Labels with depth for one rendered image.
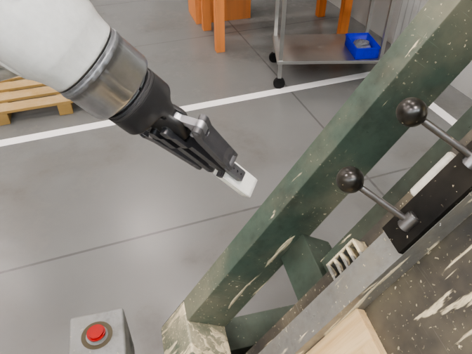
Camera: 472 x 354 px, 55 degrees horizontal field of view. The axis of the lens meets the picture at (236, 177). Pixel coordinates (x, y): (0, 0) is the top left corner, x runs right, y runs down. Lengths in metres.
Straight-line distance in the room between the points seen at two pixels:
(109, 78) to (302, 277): 0.59
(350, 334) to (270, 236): 0.28
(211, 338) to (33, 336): 1.32
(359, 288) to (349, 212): 1.96
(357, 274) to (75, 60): 0.50
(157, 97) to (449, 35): 0.49
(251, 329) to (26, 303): 1.43
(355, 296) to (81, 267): 1.89
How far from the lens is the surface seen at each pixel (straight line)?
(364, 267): 0.73
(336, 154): 0.84
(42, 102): 3.63
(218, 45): 4.29
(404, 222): 0.67
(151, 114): 0.52
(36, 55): 0.47
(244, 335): 1.21
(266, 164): 2.93
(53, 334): 2.28
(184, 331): 1.11
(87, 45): 0.48
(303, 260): 0.93
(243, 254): 0.95
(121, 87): 0.49
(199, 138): 0.53
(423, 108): 0.61
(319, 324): 0.77
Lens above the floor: 1.84
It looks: 41 degrees down
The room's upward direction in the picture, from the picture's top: straight up
